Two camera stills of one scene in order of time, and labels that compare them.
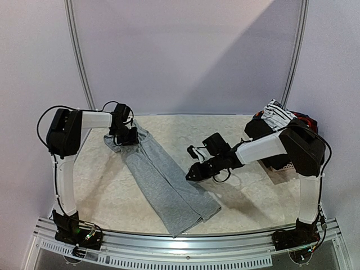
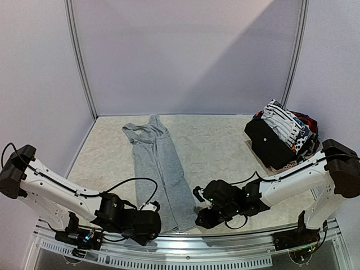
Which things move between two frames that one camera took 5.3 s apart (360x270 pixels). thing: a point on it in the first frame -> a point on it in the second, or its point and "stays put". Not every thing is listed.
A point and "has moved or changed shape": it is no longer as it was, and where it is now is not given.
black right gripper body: (206, 166) -> (207, 216)
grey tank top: (183, 206) has moved or changed shape
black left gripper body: (125, 136) -> (142, 240)
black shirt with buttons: (256, 127) stays put
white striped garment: (275, 116) stays put
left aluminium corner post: (77, 53) stays put
